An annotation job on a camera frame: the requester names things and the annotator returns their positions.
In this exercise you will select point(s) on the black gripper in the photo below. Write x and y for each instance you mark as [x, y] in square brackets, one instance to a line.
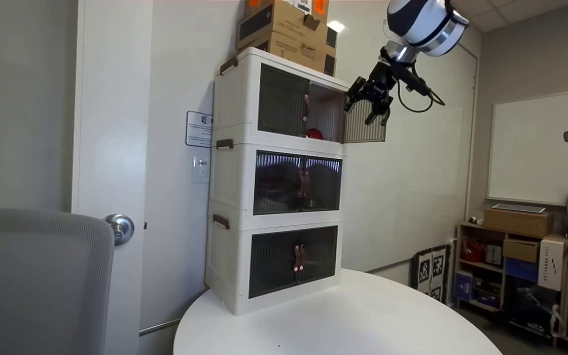
[375, 89]

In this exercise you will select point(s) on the tinted door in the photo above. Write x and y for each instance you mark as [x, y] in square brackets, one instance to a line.
[282, 101]
[355, 127]

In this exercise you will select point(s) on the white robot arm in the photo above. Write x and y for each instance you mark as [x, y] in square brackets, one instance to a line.
[420, 26]

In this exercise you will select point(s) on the small object inside top cabinet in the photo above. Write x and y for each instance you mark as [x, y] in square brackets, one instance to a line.
[314, 132]

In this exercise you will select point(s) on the cardboard box on cabinet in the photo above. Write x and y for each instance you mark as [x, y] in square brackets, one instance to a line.
[294, 30]

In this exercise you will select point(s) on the middle cabinet tinted doors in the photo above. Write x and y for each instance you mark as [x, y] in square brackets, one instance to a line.
[294, 184]

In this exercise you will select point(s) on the cabinet tinted doors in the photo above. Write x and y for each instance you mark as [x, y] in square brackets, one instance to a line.
[288, 259]
[294, 184]

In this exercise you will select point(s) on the bottom cabinet tinted doors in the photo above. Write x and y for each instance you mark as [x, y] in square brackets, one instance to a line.
[288, 259]

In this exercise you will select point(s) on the calibration marker board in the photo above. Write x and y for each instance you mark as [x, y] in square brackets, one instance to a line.
[428, 271]

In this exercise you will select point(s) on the cardboard box on shelf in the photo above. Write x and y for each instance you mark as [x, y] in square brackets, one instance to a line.
[517, 221]

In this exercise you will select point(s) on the wooden storage shelf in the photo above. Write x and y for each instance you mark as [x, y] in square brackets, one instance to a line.
[497, 272]

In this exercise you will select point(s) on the white box on shelf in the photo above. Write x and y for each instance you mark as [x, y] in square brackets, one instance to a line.
[551, 263]

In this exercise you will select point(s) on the white door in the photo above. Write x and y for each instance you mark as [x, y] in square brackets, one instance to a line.
[111, 109]

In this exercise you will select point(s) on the grey office chair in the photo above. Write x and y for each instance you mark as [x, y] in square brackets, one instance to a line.
[54, 282]

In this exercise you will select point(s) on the white stacked cabinet frame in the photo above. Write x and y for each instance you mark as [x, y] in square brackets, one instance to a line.
[231, 186]

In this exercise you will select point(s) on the whiteboard on wall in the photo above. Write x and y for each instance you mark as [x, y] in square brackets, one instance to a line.
[529, 154]

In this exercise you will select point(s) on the wall sign plate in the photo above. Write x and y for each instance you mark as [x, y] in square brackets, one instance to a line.
[197, 129]

